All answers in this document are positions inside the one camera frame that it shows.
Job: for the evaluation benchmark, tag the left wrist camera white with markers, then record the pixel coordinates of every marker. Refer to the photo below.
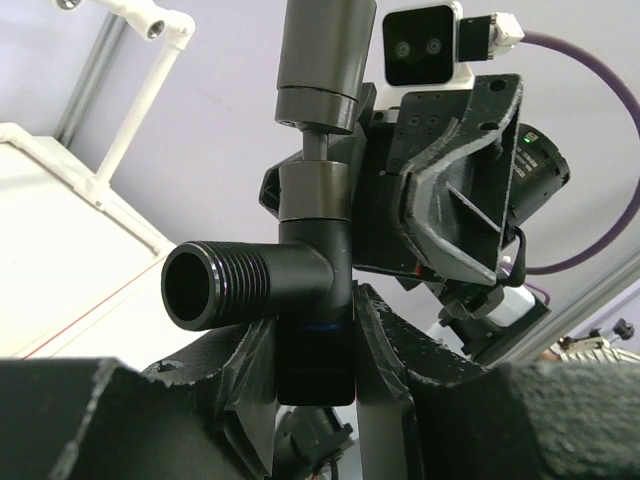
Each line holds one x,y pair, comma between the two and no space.
429,48

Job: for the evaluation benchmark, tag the right aluminium frame post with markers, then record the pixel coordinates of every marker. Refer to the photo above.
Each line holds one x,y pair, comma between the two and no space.
587,304

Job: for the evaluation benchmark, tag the black L-shaped faucet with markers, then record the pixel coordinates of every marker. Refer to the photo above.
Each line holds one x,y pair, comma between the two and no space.
303,283

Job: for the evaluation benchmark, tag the black faucet valve handle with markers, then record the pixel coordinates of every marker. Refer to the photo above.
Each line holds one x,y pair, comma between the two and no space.
322,61

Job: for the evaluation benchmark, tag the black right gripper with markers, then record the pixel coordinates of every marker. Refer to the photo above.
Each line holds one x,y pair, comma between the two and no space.
431,179

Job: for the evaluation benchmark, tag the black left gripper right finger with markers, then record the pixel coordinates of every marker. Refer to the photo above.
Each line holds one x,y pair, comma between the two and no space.
426,413

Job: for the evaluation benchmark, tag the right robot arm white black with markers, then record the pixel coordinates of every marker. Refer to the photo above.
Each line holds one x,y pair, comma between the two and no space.
483,322

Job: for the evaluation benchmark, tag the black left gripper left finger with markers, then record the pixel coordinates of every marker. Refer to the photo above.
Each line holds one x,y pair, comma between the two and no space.
206,411

